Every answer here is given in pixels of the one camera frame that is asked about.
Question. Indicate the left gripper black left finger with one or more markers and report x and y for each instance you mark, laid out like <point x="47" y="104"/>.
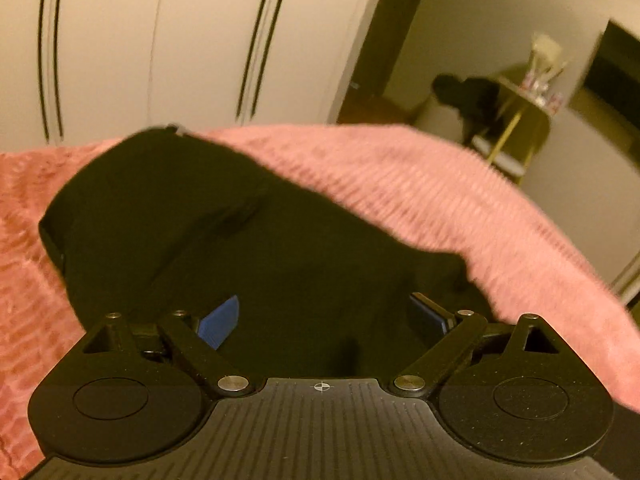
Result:
<point x="194" y="343"/>

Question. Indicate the wall mounted television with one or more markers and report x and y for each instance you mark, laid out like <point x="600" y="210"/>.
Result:
<point x="613" y="75"/>

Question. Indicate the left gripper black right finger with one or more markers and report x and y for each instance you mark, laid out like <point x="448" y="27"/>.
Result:
<point x="450" y="339"/>

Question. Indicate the white wardrobe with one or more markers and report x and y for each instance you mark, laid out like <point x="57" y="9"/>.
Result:
<point x="79" y="71"/>

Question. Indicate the black pants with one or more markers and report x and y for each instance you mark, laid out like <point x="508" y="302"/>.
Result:
<point x="165" y="221"/>

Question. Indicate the pink ribbed bed blanket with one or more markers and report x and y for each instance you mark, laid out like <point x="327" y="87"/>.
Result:
<point x="429" y="193"/>

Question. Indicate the dark clothes pile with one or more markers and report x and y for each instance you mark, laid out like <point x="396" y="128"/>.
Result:
<point x="476" y="99"/>

